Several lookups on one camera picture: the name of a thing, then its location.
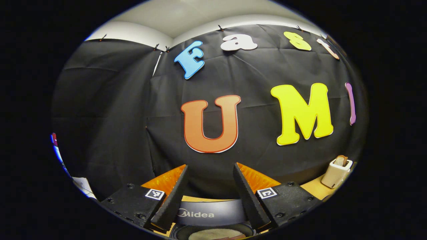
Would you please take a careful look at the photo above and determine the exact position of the white side desk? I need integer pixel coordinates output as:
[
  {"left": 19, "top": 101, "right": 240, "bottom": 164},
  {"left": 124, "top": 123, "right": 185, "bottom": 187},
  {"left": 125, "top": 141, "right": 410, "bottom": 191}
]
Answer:
[{"left": 73, "top": 177, "right": 97, "bottom": 200}]

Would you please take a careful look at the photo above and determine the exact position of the white toaster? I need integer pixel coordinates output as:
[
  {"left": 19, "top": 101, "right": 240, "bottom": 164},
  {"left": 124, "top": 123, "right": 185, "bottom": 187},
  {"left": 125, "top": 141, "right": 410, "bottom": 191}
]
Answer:
[{"left": 321, "top": 158, "right": 353, "bottom": 189}]

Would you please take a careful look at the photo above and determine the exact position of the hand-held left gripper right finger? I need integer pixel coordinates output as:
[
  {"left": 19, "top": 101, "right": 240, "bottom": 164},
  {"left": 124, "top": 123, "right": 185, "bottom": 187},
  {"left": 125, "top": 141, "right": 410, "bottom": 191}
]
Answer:
[{"left": 233, "top": 162, "right": 322, "bottom": 234}]

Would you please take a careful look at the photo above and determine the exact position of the silver black rice cooker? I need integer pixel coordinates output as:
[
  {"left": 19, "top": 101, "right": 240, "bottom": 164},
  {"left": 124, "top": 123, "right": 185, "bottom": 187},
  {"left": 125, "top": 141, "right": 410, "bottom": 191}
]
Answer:
[{"left": 170, "top": 199, "right": 257, "bottom": 240}]

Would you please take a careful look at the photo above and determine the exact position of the black backdrop cloth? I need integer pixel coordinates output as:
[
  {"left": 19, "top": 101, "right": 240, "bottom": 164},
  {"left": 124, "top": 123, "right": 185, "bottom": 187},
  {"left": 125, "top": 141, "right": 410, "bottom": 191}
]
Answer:
[{"left": 52, "top": 24, "right": 369, "bottom": 200}]

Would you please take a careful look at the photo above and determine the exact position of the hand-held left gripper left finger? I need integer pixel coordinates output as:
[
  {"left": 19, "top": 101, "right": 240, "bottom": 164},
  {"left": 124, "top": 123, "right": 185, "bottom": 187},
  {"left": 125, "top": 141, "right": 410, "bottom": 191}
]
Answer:
[{"left": 100, "top": 164, "right": 190, "bottom": 233}]

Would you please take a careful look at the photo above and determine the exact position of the computer monitor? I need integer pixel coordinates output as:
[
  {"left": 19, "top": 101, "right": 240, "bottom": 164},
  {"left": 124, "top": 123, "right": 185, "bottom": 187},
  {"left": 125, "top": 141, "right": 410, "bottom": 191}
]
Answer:
[{"left": 51, "top": 133, "right": 72, "bottom": 177}]

